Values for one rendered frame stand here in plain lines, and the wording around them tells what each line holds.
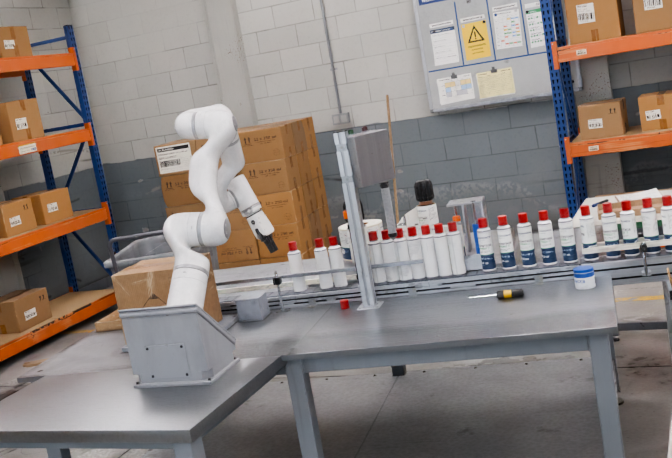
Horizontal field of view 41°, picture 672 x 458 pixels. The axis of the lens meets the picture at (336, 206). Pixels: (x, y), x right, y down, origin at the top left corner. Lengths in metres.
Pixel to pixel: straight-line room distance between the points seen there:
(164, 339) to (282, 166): 4.11
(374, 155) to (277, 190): 3.65
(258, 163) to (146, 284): 3.68
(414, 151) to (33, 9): 3.85
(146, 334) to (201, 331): 0.19
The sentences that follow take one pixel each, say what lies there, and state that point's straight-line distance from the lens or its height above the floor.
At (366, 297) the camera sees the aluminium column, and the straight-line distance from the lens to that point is 3.44.
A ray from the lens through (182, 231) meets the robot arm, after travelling 3.15.
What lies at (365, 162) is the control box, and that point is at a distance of 3.33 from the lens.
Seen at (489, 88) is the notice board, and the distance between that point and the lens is 7.71.
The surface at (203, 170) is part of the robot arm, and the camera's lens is 3.20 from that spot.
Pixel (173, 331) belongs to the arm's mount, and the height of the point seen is 1.01.
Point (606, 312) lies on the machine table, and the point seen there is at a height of 0.83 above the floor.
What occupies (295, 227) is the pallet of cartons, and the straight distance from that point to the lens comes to 6.99.
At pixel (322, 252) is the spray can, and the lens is 3.58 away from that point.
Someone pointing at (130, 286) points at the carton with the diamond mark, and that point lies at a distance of 3.45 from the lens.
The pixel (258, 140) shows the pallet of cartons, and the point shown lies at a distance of 6.97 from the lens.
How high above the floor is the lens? 1.71
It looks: 8 degrees down
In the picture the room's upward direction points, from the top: 10 degrees counter-clockwise
